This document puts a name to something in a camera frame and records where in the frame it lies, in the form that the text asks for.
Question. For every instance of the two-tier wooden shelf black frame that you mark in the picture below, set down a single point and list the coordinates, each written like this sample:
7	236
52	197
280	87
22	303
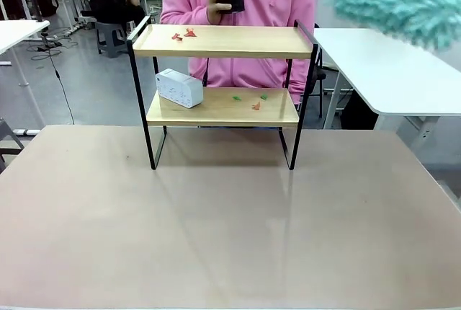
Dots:
223	43

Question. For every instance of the grey plastic stool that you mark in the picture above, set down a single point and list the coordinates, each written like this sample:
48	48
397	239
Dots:
111	36

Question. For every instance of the orange paper scrap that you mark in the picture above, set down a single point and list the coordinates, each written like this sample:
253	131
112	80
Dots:
256	105

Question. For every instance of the teal chenille duster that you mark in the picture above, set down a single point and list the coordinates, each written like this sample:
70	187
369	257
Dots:
396	0

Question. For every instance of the red paper scrap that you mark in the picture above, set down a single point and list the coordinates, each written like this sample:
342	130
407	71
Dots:
176	36
190	32

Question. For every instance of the white power strip box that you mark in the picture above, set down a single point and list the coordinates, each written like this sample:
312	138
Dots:
180	88

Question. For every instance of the white floor power strip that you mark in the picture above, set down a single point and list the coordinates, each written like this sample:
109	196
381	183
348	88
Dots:
27	132

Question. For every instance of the white desk with metal legs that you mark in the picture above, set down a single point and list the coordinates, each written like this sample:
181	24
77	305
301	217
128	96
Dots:
14	34

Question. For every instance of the black backpack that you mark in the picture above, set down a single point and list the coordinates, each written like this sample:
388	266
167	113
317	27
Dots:
47	1

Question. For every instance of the grey chair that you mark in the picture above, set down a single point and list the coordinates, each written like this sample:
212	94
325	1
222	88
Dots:
9	140

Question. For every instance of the green paper scrap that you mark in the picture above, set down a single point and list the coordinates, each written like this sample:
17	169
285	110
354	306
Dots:
264	96
236	98

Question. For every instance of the white table with rounded corner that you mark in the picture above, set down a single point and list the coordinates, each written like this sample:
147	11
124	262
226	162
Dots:
389	72

